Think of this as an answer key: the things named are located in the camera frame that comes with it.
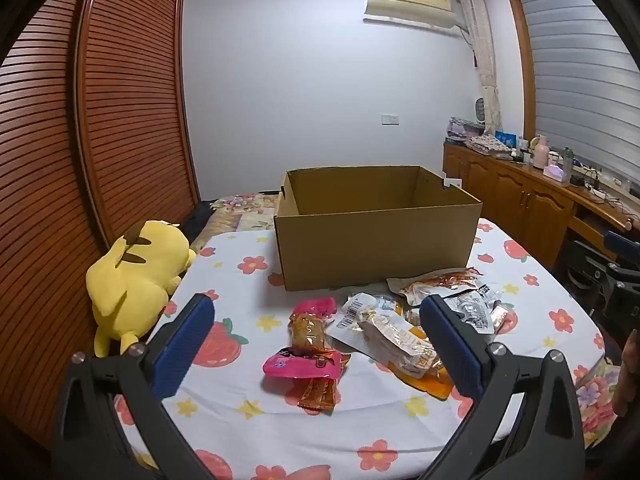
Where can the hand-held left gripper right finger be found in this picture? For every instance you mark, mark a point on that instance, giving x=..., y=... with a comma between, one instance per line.
x=452, y=350

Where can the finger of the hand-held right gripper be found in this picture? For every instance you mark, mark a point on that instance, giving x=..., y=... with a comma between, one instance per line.
x=592, y=272
x=622, y=246

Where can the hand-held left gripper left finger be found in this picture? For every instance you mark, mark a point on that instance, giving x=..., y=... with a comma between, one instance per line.
x=182, y=350

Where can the white snack packet blue edge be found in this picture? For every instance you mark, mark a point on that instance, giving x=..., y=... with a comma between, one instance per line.
x=472, y=310

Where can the clear biscuit packet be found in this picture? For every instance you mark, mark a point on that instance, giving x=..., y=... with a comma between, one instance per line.
x=400, y=350

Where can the small clear snack packet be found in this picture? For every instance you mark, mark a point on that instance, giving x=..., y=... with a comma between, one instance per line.
x=500, y=319

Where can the orange red snack packet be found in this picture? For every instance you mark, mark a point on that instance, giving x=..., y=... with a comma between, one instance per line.
x=440, y=282

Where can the clear white barcode snack packet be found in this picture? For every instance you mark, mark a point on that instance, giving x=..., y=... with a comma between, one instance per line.
x=357, y=320

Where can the pink packet with brown snack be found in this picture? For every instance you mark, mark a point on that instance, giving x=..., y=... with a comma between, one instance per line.
x=310, y=330

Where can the cardboard box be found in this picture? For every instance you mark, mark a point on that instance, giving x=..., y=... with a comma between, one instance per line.
x=375, y=245

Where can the orange brown snack packet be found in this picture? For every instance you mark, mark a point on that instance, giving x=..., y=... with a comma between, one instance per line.
x=320, y=395

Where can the person's right forearm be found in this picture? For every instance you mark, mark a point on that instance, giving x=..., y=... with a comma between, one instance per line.
x=627, y=375

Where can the white power strip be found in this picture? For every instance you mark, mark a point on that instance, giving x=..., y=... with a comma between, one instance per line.
x=595, y=192

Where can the yellow plush toy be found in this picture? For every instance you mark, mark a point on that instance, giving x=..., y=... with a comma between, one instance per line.
x=132, y=285

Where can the light purple box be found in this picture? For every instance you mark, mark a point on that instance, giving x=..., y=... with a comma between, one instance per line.
x=557, y=172

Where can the green bottle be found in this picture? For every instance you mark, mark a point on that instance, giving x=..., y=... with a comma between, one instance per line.
x=568, y=157

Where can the wooden cabinet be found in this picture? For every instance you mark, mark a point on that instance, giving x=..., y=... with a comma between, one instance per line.
x=505, y=190

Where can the pink bottle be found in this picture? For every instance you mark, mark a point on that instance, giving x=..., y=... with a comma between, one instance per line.
x=540, y=152

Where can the dark cloth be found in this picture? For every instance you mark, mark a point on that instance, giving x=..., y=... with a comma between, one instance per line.
x=197, y=220

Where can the floral quilt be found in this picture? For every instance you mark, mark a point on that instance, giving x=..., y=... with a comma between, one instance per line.
x=240, y=212

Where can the blue box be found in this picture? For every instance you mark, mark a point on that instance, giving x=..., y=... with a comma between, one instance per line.
x=506, y=138

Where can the folded patterned cloth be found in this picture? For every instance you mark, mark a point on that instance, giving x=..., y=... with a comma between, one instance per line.
x=487, y=145

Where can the grey window blind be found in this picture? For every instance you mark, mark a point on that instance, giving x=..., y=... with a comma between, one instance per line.
x=580, y=85

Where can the purple bag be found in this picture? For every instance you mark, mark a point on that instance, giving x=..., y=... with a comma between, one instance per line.
x=462, y=129

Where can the small white fan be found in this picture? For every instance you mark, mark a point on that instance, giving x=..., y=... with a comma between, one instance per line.
x=480, y=110

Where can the beige patterned curtain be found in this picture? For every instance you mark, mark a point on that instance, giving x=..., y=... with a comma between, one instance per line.
x=485, y=60

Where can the wooden louvered wardrobe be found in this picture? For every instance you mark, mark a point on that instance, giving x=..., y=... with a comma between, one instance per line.
x=90, y=135

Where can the wooden window frame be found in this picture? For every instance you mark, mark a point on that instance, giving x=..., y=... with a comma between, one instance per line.
x=522, y=70

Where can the white wall switch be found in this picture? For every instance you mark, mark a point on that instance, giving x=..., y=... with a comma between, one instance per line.
x=389, y=120

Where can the white wall air conditioner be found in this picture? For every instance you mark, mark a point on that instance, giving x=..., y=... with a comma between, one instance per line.
x=410, y=0

